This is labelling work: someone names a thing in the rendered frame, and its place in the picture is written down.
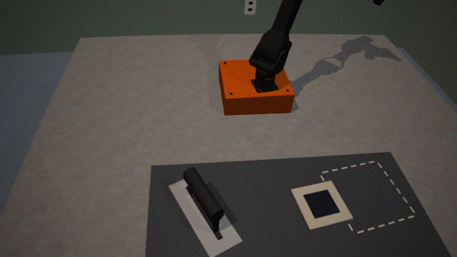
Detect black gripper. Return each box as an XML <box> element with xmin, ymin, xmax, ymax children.
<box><xmin>373</xmin><ymin>0</ymin><xmax>385</xmax><ymax>6</ymax></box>

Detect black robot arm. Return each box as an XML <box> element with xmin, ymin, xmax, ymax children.
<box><xmin>249</xmin><ymin>0</ymin><xmax>303</xmax><ymax>93</ymax></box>

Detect beige square tile with dark square center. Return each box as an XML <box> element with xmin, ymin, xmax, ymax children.
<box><xmin>291</xmin><ymin>181</ymin><xmax>353</xmax><ymax>231</ymax></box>

